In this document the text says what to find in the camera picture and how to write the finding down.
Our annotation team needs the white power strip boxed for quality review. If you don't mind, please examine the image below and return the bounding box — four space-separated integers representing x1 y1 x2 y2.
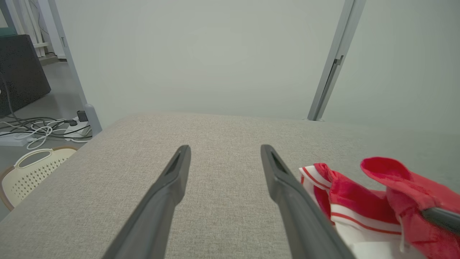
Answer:
64 116 92 140

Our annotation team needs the black cable bundle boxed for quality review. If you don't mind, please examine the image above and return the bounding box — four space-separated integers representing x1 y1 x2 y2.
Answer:
0 115 90 141

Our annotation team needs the red shirt with striped white trim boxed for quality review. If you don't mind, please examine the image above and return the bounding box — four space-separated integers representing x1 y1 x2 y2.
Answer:
299 156 460 259

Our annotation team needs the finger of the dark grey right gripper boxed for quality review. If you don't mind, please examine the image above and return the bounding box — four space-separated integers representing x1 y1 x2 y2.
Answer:
421 207 460 234

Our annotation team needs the black cabinet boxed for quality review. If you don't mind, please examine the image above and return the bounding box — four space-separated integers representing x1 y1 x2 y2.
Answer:
0 34 51 118

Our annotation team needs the grey metal frame post with foot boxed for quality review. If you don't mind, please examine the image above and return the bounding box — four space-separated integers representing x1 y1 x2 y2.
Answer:
47 0 103 136

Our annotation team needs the cream perforated laundry basket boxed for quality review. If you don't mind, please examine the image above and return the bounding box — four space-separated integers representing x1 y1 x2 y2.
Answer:
0 145 78 211

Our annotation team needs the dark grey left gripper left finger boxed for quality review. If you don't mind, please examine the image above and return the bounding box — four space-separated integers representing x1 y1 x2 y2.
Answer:
102 145 191 259

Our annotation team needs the white cable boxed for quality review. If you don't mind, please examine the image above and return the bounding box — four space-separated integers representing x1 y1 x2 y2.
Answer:
14 120 78 150

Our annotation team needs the grey metal frame post with cable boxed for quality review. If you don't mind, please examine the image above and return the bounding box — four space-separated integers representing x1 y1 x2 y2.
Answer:
307 0 367 121

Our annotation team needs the white flat box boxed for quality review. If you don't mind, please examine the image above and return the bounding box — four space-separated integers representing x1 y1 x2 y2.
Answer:
0 131 29 147

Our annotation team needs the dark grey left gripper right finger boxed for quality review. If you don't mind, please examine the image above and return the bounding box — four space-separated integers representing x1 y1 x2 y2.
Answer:
261 145 354 259

